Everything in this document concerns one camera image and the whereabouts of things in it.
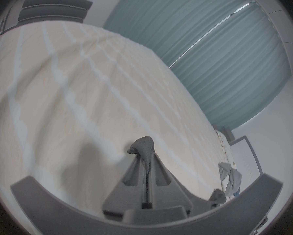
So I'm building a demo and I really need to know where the bed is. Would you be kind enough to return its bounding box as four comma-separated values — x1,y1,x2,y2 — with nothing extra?
0,21,263,220

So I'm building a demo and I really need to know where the blue-green curtain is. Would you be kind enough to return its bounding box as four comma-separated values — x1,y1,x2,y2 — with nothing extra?
170,2,292,132
104,0,256,68

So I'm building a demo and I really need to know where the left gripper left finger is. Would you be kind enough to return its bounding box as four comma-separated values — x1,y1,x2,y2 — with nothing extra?
102,153,149,211

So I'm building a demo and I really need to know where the black chest of drawers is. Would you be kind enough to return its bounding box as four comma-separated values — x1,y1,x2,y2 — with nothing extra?
18,0,93,24

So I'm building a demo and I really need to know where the pile of clothes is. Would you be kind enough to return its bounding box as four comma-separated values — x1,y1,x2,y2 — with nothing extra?
218,162,243,198

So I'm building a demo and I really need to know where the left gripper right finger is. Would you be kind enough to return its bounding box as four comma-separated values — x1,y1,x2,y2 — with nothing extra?
148,153,194,211

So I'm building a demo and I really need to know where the black T-shirt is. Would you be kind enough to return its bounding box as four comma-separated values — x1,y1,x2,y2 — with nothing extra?
127,136,227,209

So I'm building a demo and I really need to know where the grey bedside table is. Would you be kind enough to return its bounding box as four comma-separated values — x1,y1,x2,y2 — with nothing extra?
213,125,235,141

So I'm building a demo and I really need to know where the white printed pillow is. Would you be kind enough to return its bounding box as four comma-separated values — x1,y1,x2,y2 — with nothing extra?
215,130,235,166

